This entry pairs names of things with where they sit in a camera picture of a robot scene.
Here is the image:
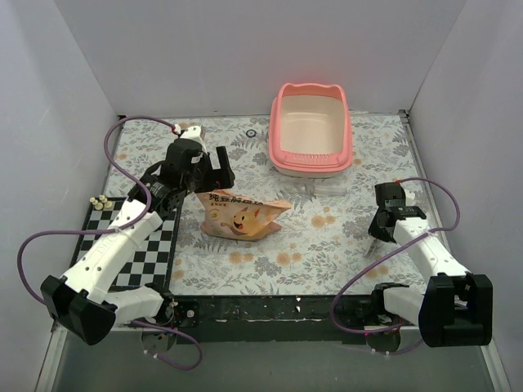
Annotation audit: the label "orange cat litter bag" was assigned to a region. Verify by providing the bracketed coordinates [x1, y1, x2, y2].
[197, 190, 292, 242]

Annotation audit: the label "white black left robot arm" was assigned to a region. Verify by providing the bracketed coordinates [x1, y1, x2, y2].
[41, 138, 235, 345]

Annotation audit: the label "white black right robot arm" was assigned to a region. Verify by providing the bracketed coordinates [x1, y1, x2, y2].
[369, 182, 493, 347]

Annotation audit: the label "clear plastic litter scoop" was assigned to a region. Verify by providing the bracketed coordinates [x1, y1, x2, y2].
[279, 178, 347, 197]

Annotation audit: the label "pink cat litter box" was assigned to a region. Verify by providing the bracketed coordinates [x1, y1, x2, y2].
[268, 82, 353, 178]

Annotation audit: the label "small brown label strip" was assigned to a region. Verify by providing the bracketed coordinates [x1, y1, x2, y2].
[365, 238, 380, 258]

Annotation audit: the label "floral patterned table mat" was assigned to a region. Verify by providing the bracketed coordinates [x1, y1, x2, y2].
[114, 115, 431, 295]

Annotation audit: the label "cream chess pieces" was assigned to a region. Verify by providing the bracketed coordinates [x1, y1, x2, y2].
[89, 194, 113, 211]

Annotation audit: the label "black white chessboard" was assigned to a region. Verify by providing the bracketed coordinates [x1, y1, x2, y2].
[71, 197, 184, 292]

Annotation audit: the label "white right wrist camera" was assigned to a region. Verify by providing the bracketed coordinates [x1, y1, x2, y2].
[399, 182, 416, 206]

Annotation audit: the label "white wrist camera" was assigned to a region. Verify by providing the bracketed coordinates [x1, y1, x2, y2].
[173, 123, 207, 153]
[399, 182, 416, 206]

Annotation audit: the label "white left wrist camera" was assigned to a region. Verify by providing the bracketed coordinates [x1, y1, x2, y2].
[173, 123, 207, 153]

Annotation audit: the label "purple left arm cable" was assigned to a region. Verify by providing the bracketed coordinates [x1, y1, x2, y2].
[16, 115, 203, 372]

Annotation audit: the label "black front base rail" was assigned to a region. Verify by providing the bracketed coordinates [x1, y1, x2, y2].
[160, 295, 402, 352]

